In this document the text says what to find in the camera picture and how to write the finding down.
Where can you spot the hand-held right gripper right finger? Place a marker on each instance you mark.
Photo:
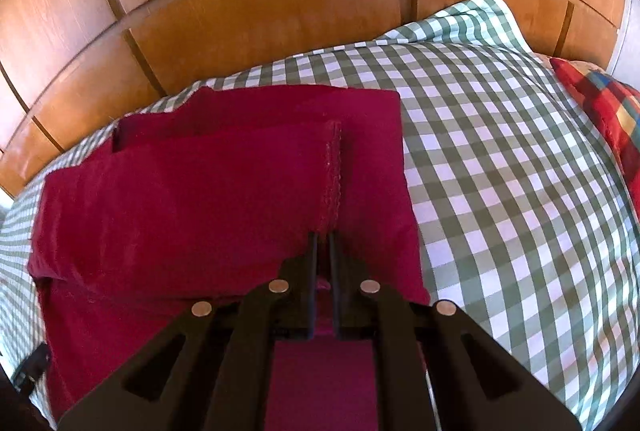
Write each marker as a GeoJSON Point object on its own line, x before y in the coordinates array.
{"type": "Point", "coordinates": [350, 281]}

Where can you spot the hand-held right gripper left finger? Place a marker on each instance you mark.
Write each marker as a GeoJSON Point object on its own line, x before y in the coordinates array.
{"type": "Point", "coordinates": [300, 281]}

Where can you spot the dark red fleece garment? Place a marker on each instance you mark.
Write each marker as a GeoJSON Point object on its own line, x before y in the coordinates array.
{"type": "Point", "coordinates": [200, 201]}

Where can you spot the green checked bedspread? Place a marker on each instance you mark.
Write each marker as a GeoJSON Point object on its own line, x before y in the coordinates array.
{"type": "Point", "coordinates": [500, 161]}

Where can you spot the multicoloured checked pillow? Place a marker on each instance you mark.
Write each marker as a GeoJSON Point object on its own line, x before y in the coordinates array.
{"type": "Point", "coordinates": [605, 101]}

